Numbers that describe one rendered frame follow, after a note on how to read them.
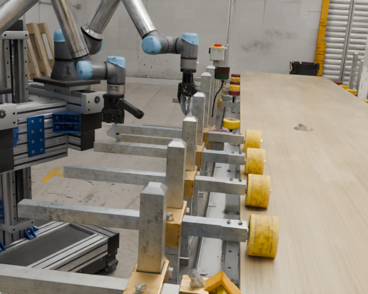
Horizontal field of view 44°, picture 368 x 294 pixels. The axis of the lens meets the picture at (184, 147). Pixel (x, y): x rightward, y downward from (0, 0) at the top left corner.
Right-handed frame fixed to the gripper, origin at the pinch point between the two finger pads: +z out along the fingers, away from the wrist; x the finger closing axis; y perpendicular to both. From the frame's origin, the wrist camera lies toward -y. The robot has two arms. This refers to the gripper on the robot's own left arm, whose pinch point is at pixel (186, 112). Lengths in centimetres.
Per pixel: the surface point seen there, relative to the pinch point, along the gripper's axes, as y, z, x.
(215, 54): -30.1, -25.1, 9.8
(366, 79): -113, -11, 108
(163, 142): 22.8, 9.1, -6.5
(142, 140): 22.8, 9.2, -15.1
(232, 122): 0.2, 2.7, 21.3
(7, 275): 148, -2, -10
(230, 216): 40, 31, 24
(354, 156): 40, 3, 66
